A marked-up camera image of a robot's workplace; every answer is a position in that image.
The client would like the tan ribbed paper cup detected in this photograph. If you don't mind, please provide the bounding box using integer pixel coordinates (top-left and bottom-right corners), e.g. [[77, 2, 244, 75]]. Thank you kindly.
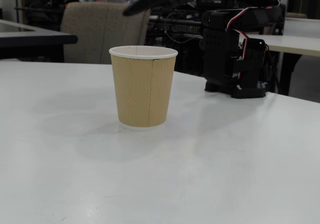
[[108, 45, 179, 132]]

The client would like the brown chair backrest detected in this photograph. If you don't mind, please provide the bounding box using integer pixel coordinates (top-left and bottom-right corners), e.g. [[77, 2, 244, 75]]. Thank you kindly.
[[285, 12, 308, 19]]

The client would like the grey fabric chair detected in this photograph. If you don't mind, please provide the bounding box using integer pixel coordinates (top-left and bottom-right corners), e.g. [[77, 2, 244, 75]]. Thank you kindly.
[[60, 1, 152, 65]]

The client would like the white office table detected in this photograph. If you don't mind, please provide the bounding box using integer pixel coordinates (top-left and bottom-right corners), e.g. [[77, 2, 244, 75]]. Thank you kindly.
[[246, 17, 320, 57]]

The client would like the dark-edged office table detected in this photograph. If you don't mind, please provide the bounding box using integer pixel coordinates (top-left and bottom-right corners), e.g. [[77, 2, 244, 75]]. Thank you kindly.
[[0, 18, 79, 61]]

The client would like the black equipment rack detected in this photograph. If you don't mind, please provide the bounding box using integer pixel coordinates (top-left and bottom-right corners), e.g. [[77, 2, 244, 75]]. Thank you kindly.
[[146, 7, 205, 76]]

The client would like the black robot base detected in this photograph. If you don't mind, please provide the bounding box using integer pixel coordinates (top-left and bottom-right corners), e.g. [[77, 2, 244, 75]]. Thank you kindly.
[[202, 29, 268, 100]]

